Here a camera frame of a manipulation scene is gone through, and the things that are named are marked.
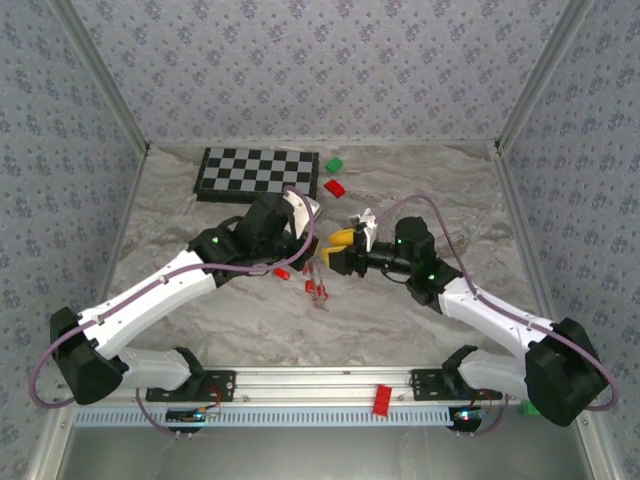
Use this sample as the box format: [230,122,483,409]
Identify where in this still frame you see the black and grey chessboard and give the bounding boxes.
[193,146,320,205]

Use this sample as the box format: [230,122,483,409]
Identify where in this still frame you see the long red toy brick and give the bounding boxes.
[372,383,395,417]

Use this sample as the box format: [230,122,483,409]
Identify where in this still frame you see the small circuit board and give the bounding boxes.
[449,407,489,426]
[164,407,209,426]

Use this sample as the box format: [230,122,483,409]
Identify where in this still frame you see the aluminium side rail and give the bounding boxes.
[94,144,151,311]
[492,142,619,480]

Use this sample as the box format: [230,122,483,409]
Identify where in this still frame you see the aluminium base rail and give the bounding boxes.
[114,366,531,405]

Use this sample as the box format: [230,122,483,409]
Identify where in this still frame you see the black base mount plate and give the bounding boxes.
[410,368,504,401]
[145,369,237,404]

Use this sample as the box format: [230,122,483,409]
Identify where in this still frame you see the slotted pale blue cable duct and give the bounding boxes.
[73,403,457,429]

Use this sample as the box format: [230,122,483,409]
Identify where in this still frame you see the thin red wire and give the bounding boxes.
[472,387,503,416]
[202,383,224,417]

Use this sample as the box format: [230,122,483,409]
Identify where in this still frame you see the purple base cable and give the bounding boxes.
[457,392,510,439]
[135,389,197,440]

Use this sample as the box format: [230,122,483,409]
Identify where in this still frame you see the aluminium corner post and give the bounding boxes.
[494,0,596,151]
[49,0,151,154]

